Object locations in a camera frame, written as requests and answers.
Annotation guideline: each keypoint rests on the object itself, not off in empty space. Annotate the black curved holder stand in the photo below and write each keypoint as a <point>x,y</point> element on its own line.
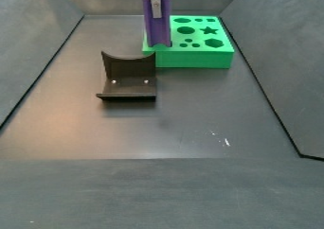
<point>131,77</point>

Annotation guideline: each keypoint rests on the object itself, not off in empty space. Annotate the green shape sorter board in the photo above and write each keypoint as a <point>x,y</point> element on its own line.
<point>200,46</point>

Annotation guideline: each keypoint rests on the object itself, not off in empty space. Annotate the purple arch block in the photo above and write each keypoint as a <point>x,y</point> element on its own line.
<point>159,28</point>

